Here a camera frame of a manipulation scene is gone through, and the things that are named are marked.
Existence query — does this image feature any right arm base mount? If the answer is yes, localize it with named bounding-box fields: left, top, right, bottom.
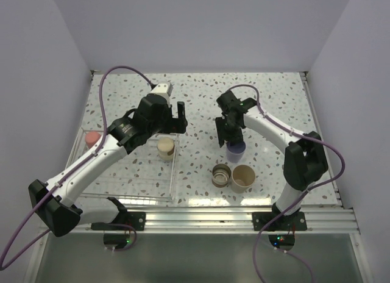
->
left=252, top=211, right=308, bottom=231

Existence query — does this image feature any aluminium frame rail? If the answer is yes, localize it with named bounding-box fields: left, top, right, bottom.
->
left=39, top=206, right=362, bottom=235

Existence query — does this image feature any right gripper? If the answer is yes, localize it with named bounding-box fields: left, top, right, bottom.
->
left=216, top=115, right=244, bottom=147

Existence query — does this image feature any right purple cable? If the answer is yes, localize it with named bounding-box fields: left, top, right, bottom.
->
left=227, top=84, right=347, bottom=283

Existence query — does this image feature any steel cup with cork base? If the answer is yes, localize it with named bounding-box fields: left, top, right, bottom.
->
left=157, top=137, right=175, bottom=161

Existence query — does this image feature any purple cable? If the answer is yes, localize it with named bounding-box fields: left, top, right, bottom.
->
left=0, top=65, right=153, bottom=271
left=227, top=84, right=347, bottom=283

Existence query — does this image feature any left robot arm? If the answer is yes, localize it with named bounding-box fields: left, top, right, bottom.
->
left=29, top=93, right=188, bottom=237

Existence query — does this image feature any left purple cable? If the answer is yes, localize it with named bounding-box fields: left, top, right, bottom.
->
left=0, top=65, right=153, bottom=271

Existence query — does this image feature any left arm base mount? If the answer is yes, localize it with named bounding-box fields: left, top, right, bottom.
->
left=91, top=212, right=146, bottom=231

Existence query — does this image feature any clear acrylic dish rack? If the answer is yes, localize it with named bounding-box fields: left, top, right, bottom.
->
left=80, top=134, right=180, bottom=206

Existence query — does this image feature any purple plastic cup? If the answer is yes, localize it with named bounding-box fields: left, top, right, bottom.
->
left=226, top=141, right=246, bottom=163

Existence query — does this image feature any steel cup front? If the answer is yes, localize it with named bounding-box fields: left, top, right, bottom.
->
left=211, top=164, right=232, bottom=188

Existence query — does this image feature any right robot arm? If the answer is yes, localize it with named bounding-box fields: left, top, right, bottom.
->
left=215, top=91, right=328, bottom=230

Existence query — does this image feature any pink plastic cup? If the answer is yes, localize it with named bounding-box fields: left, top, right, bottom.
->
left=84, top=131, right=101, bottom=149

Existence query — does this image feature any beige plastic cup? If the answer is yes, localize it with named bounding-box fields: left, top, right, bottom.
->
left=231, top=165, right=256, bottom=193

